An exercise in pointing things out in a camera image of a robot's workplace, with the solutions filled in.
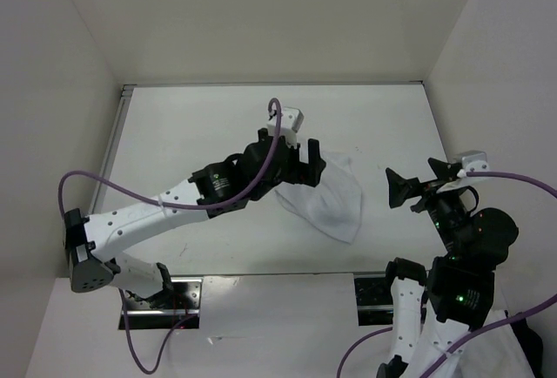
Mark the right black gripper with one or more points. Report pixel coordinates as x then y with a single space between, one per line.
400 187

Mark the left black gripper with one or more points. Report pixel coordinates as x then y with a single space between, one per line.
315 169

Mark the white skirt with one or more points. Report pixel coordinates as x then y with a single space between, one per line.
334 206

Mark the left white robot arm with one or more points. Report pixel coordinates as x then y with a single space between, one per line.
96 245

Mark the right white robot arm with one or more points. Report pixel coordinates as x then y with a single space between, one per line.
435 307

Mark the white cloth pile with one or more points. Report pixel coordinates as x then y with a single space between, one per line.
497 353

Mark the black cloth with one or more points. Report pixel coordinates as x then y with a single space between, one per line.
531 345

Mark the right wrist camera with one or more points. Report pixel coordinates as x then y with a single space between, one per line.
471 161

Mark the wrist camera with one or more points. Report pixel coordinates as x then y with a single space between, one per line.
471 161
291 121

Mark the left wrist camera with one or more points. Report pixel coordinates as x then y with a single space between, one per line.
291 121

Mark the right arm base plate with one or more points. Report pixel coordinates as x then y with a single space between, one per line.
373 300

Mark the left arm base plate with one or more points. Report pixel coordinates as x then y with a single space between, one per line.
183 305

